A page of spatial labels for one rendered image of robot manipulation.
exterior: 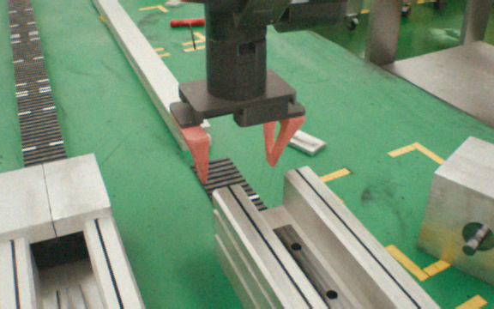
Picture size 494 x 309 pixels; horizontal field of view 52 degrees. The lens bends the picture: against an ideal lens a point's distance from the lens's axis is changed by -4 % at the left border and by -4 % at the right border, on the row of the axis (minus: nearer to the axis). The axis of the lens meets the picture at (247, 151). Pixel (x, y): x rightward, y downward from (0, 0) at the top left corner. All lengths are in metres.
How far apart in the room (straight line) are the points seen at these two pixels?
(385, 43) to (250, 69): 1.94
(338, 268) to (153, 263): 0.19
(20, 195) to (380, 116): 0.51
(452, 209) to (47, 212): 0.36
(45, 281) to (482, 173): 0.40
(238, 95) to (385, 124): 0.33
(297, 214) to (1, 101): 0.56
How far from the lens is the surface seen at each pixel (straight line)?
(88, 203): 0.46
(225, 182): 0.62
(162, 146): 0.70
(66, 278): 0.47
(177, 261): 0.53
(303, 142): 0.69
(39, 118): 0.75
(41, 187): 0.49
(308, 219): 0.48
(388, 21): 2.36
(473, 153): 0.55
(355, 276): 0.43
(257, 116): 0.49
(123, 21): 1.09
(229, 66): 0.47
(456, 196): 0.51
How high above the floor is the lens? 1.15
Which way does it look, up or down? 33 degrees down
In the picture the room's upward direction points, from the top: straight up
